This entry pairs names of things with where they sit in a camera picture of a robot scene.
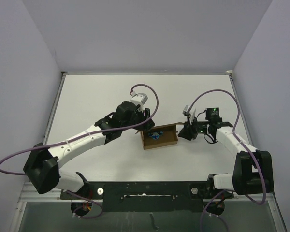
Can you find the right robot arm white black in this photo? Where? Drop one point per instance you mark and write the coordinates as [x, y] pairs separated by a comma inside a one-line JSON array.
[[253, 171]]

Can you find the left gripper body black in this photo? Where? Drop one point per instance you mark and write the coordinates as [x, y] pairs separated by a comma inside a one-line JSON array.
[[139, 116]]

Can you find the blue toy car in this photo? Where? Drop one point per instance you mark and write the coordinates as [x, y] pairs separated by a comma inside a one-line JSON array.
[[155, 135]]

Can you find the brown cardboard box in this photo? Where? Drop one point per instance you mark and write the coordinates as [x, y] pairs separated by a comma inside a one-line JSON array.
[[168, 138]]

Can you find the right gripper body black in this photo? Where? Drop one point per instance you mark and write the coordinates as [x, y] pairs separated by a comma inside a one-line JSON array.
[[202, 127]]

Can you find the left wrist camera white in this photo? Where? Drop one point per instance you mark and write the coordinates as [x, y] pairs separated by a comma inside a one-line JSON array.
[[138, 98]]

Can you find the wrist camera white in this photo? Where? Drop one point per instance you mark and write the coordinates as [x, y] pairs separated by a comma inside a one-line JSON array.
[[138, 98], [189, 111]]

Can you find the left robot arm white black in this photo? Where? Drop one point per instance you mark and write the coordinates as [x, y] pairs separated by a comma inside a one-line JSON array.
[[43, 166]]

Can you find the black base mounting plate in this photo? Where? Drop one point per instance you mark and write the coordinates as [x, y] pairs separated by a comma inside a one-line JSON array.
[[159, 196]]

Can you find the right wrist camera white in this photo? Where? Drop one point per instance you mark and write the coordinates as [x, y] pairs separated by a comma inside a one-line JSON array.
[[189, 111]]

